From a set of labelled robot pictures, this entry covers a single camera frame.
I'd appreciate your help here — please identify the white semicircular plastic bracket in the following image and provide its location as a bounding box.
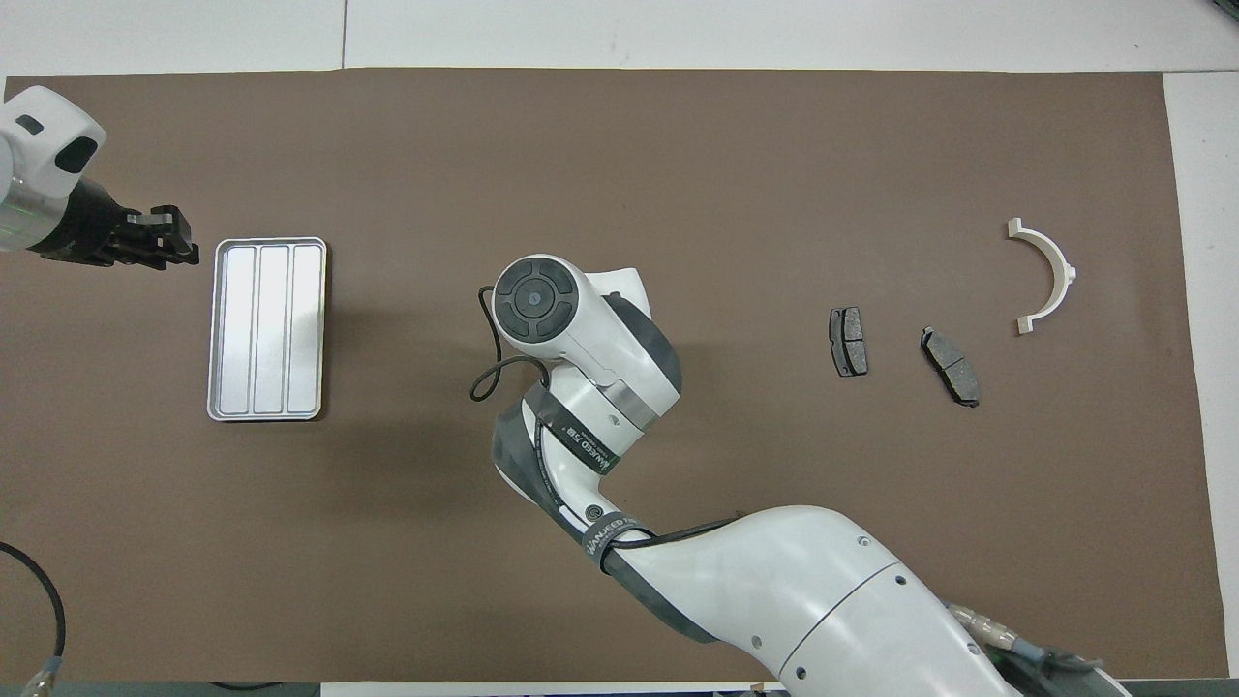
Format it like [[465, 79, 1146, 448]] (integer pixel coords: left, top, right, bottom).
[[1007, 218, 1077, 337]]

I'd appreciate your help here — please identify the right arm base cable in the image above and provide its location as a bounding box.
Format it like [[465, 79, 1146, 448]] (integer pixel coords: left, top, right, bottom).
[[953, 602, 1129, 697]]

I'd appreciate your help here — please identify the silver metal tray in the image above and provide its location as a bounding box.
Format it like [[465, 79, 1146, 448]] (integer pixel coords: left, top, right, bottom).
[[206, 237, 328, 423]]

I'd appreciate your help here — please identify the elongated dark grey brake pad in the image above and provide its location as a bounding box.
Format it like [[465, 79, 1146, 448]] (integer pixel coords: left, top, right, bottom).
[[920, 325, 982, 409]]

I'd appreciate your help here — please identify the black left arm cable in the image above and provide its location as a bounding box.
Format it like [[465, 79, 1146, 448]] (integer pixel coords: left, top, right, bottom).
[[0, 540, 67, 697]]

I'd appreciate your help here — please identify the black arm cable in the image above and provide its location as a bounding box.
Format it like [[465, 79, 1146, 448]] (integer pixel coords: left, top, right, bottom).
[[0, 540, 67, 697], [470, 286, 746, 558]]

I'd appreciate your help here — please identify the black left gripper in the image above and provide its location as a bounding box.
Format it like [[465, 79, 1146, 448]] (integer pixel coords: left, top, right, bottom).
[[29, 179, 200, 267]]

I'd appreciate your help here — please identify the rectangular dark grey brake pad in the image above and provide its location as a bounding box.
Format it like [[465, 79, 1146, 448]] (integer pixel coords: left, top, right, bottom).
[[829, 306, 869, 379]]

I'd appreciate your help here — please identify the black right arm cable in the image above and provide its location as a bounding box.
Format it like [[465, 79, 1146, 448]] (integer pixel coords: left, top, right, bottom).
[[470, 286, 746, 558]]

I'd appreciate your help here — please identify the brown table mat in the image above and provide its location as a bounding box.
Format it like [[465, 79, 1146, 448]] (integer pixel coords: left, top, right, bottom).
[[0, 68, 1230, 684]]

